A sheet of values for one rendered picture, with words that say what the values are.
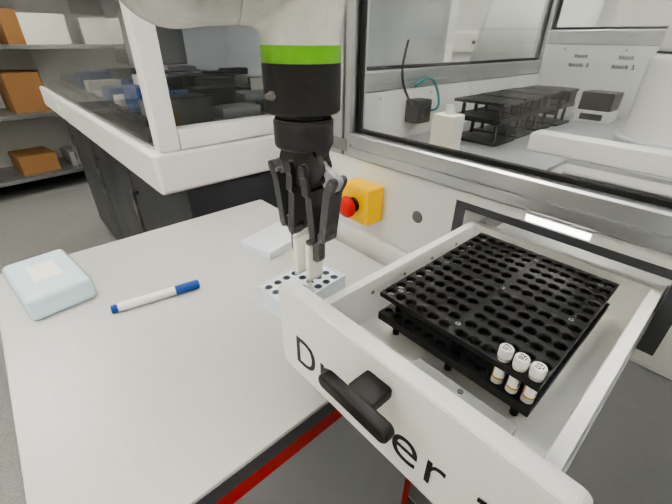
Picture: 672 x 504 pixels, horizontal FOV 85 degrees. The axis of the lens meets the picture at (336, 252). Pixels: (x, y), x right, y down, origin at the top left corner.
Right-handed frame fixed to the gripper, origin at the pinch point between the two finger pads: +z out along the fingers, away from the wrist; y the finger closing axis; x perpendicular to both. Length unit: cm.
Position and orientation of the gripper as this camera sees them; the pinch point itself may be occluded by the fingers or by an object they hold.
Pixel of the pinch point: (308, 255)
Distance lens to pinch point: 55.6
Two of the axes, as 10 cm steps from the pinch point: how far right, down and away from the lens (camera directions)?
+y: -7.3, -3.5, 5.8
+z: -0.1, 8.6, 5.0
